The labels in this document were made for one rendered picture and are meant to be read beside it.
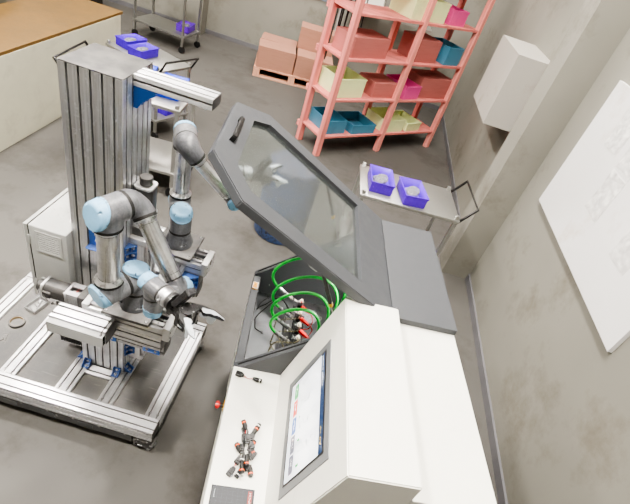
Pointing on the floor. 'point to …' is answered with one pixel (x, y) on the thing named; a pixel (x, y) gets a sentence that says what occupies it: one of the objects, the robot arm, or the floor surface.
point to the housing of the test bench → (434, 374)
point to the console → (355, 414)
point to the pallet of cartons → (290, 55)
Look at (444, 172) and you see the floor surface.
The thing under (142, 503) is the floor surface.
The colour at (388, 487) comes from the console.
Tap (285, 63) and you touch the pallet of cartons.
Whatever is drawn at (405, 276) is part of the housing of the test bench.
